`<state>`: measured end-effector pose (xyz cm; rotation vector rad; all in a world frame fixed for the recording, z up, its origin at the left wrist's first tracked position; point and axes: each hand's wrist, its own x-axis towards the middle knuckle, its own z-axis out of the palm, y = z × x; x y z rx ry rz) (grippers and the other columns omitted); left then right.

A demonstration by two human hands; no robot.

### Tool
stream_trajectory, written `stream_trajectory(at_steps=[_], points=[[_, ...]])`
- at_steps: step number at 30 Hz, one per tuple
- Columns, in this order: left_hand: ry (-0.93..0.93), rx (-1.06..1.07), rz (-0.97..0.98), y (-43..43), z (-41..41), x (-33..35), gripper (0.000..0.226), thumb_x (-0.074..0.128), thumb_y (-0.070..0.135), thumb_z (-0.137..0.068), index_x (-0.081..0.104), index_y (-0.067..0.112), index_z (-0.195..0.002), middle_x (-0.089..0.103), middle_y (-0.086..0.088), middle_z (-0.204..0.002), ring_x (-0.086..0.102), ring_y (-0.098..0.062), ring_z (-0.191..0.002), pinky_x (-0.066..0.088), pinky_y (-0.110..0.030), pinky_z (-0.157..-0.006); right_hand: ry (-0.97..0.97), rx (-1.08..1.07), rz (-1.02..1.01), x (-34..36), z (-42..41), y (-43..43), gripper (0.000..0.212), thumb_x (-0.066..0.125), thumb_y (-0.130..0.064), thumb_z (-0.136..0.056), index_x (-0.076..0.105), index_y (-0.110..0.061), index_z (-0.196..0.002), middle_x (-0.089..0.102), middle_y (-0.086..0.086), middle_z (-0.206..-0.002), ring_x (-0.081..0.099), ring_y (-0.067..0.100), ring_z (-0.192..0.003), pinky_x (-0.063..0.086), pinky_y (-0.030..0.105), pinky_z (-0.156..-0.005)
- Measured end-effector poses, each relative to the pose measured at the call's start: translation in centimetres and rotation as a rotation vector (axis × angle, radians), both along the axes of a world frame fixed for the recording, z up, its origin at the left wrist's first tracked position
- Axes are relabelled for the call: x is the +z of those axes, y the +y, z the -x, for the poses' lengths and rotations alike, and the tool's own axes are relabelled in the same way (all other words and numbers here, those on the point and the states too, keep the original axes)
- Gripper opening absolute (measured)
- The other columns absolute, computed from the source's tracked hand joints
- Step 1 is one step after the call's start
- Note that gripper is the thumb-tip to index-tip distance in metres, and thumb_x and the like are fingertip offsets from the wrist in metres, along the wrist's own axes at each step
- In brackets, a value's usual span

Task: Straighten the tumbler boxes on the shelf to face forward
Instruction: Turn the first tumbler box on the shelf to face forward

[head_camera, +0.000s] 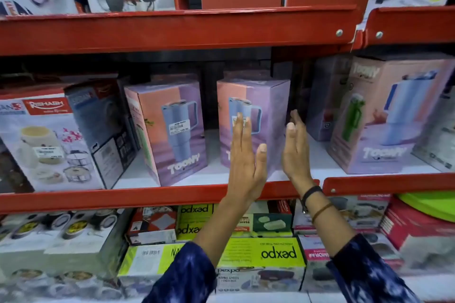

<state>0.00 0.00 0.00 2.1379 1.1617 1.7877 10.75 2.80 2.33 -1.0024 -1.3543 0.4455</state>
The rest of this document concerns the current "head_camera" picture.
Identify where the person's left hand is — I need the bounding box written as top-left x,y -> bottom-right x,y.
227,112 -> 268,201

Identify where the person's right hand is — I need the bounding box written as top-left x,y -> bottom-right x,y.
282,110 -> 318,194

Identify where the person's left forearm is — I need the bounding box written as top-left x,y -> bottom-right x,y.
192,194 -> 265,268

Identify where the person's right forearm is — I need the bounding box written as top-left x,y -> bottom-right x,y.
300,186 -> 357,258

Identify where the purple box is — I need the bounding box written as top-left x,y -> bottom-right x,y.
306,56 -> 353,142

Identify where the black wristband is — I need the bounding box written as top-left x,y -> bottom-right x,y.
300,186 -> 325,214

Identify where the green white container box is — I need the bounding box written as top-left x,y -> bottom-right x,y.
233,200 -> 294,238

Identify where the large pastel tumbler box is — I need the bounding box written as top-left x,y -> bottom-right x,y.
327,54 -> 455,175

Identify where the small yellow-green box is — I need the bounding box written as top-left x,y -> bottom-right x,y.
176,203 -> 222,241

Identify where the white box with cookware picture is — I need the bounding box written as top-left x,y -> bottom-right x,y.
293,194 -> 391,235

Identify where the yellow-green box with pan picture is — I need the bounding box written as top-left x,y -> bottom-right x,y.
214,237 -> 306,294

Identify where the short red shelf beam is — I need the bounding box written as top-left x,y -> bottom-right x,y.
322,172 -> 455,196
363,5 -> 455,48

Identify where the red white small box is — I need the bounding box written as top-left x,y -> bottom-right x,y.
126,206 -> 178,246

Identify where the long red shelf beam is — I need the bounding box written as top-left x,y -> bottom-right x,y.
0,180 -> 320,215
0,5 -> 364,57

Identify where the blue patterned sleeve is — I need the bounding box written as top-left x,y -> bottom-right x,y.
141,241 -> 218,303
325,233 -> 423,303

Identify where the grey white box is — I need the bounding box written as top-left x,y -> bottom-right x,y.
412,86 -> 455,173

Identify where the green plastic lid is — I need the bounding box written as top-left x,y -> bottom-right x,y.
397,191 -> 455,224

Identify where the yellow-green white box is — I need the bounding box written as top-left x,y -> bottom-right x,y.
117,242 -> 186,292

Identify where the red white large box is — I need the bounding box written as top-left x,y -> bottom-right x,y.
380,196 -> 455,274

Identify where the blue grey appliance box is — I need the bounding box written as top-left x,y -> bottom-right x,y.
65,80 -> 138,190

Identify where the white box with bowls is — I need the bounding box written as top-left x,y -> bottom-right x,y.
0,208 -> 133,278
0,267 -> 122,303

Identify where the white red casserole set box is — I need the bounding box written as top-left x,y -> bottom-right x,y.
0,88 -> 106,193

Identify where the brown thread bracelet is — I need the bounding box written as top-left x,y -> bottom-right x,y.
311,203 -> 335,224

